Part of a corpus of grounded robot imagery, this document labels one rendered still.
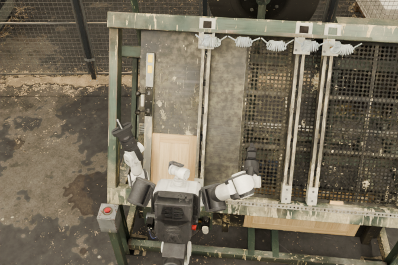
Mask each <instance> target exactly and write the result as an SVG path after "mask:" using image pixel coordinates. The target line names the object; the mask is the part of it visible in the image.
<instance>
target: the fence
mask: <svg viewBox="0 0 398 265"><path fill-rule="evenodd" d="M148 54H151V55H153V62H152V63H149V62H148ZM148 65H149V66H152V73H148V72H147V68H148ZM154 82H155V53H147V57H146V86H149V87H153V101H154ZM152 133H153V102H152V116H151V117H148V116H145V136H144V148H145V150H144V156H143V157H144V159H143V168H144V169H146V171H147V172H148V176H149V180H150V175H151V157H152Z"/></svg>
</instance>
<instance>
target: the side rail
mask: <svg viewBox="0 0 398 265"><path fill-rule="evenodd" d="M122 39H123V29H122V28H121V29H115V28H110V35H109V82H108V173H107V187H108V188H116V187H117V185H118V184H119V183H120V141H119V139H118V137H114V136H113V135H112V133H111V132H112V130H113V129H115V128H117V127H118V124H117V122H116V120H117V119H119V120H120V122H121V71H122V56H121V46H122Z"/></svg>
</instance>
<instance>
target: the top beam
mask: <svg viewBox="0 0 398 265"><path fill-rule="evenodd" d="M200 18H215V19H216V27H215V29H217V30H239V31H260V32H272V33H294V34H295V33H296V23H297V22H300V23H312V24H313V29H312V34H316V35H324V30H325V24H335V25H342V28H341V36H350V37H372V38H373V40H372V41H368V42H380V43H398V26H388V25H365V24H342V23H330V22H307V21H284V20H261V19H249V18H226V17H204V16H191V15H168V14H145V13H133V12H110V11H108V12H107V27H109V28H127V29H139V30H160V31H182V32H194V31H190V28H199V26H200ZM337 29H338V28H333V27H329V29H328V35H336V34H337ZM194 33H199V32H194ZM215 34H228V33H215ZM237 35H249V34H237ZM258 36H270V37H283V36H271V35H258ZM292 38H295V37H292ZM346 41H359V40H346Z"/></svg>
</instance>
